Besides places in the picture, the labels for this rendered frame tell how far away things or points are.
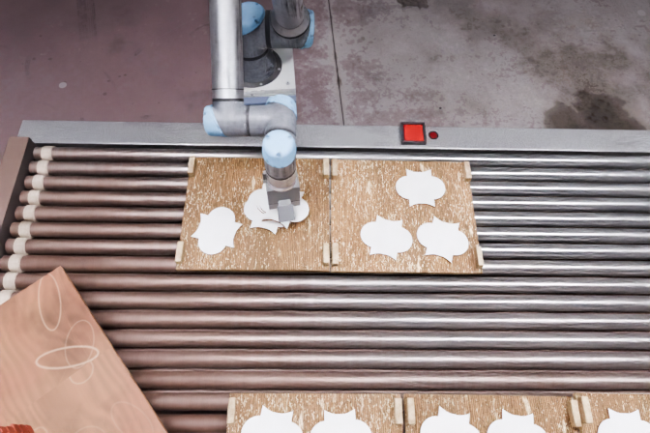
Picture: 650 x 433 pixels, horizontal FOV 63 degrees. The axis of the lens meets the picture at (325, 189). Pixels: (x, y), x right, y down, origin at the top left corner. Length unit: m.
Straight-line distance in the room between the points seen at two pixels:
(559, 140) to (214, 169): 1.07
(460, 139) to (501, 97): 1.40
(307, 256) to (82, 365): 0.59
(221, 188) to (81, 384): 0.61
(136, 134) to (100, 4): 1.92
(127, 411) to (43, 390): 0.19
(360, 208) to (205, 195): 0.44
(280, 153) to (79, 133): 0.79
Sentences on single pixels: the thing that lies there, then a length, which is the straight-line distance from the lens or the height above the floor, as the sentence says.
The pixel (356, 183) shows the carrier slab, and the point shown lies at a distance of 1.55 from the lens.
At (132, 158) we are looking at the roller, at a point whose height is 0.91.
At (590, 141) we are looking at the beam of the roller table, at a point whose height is 0.92.
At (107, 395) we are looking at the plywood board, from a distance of 1.33.
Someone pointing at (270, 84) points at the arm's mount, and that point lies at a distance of 1.80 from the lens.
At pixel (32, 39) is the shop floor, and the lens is 3.52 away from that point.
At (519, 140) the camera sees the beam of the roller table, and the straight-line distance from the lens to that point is 1.78.
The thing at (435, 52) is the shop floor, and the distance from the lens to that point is 3.20.
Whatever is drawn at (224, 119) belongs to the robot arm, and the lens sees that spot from 1.28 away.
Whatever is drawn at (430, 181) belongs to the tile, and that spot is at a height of 0.94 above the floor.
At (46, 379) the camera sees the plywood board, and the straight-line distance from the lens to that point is 1.39.
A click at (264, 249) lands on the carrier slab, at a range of 1.46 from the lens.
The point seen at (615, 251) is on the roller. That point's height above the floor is 0.92.
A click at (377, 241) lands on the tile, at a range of 1.47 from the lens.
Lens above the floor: 2.29
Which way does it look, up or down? 62 degrees down
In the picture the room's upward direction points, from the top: 4 degrees clockwise
